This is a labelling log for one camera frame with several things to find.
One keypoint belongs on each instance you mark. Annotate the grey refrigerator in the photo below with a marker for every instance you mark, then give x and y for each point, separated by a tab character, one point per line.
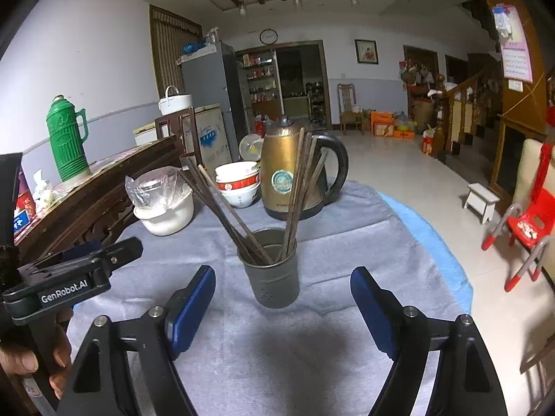
214	75

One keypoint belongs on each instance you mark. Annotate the clear plastic bag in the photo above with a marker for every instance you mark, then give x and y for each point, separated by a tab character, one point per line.
156	192

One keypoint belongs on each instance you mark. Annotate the white ceramic pot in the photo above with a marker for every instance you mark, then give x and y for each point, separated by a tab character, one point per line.
163	221

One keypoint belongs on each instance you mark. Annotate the white lidded bucket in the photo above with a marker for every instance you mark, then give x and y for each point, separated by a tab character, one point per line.
174	101

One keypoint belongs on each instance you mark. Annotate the carved dark wooden chair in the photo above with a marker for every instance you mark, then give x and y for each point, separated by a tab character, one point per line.
99	209

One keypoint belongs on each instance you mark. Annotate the wall clock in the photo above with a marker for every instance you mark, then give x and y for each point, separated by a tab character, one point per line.
268	36

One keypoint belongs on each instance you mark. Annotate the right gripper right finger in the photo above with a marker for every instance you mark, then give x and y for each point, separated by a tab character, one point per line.
466	381

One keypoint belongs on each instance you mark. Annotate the blue table cover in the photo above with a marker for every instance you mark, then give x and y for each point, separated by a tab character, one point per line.
451	270

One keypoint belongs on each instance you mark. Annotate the blue white box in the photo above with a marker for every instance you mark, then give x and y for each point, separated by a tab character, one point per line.
25	210

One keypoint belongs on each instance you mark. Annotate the red white stacked bowls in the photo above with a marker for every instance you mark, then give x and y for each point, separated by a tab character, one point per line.
238	182

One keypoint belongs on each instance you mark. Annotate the green thermos flask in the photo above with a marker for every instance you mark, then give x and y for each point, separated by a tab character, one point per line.
68	131

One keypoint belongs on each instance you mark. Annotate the wall calendar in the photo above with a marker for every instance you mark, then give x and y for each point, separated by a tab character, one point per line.
515	53

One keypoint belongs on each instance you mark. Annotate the brown chopstick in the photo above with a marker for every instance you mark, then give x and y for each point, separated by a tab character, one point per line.
308	166
299	177
266	257

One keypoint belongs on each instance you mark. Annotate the dark chopstick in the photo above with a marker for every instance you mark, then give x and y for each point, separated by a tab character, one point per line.
200	188
259	259
292	199

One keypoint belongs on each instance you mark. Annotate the grey utensil holder cup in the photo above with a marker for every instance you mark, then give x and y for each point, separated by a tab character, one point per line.
274	286

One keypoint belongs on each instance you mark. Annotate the grey tablecloth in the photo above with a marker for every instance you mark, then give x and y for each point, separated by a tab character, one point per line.
314	357

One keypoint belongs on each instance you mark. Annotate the wooden chair far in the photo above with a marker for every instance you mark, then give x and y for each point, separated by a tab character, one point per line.
349	111

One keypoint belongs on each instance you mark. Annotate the light metal chopstick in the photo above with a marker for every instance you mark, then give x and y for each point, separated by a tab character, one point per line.
314	181

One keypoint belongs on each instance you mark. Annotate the red plastic child chair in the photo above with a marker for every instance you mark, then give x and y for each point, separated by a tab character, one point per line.
515	221

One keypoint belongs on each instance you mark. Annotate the white chest freezer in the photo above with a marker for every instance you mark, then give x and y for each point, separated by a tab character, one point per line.
200	131

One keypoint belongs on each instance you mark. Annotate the framed wall picture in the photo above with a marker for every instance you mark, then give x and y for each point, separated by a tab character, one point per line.
366	52

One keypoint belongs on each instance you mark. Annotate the shelf with bottles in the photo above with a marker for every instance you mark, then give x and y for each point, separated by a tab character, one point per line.
259	74

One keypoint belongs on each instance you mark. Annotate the white small stool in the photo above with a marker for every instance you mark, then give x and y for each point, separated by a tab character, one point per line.
482	201

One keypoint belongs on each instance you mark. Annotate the orange boxes on floor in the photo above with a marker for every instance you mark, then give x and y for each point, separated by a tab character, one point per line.
396	125

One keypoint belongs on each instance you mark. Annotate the gold electric kettle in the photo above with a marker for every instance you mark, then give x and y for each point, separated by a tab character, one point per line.
278	162

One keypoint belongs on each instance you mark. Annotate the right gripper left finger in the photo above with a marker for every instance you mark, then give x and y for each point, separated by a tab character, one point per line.
100	382

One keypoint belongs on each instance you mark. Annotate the left human hand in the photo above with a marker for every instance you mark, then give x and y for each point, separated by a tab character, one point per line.
20	361

